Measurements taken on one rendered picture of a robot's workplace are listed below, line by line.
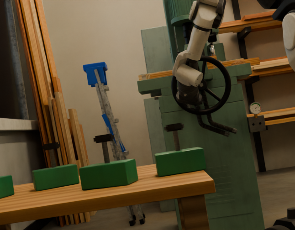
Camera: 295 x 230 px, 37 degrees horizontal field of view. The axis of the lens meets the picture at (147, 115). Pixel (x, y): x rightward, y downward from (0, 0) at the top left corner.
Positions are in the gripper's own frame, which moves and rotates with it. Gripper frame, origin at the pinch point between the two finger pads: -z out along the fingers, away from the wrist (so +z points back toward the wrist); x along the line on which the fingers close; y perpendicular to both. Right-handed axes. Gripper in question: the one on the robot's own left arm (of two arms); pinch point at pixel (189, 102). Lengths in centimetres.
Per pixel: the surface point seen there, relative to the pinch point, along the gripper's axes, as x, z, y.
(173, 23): -25, -9, 54
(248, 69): 20.7, -15.1, 35.9
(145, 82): -28.9, -14.2, 15.1
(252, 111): 27.7, -20.5, 14.9
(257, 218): 41, -53, -28
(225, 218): 26, -52, -33
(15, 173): -122, -93, -29
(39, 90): -139, -98, 42
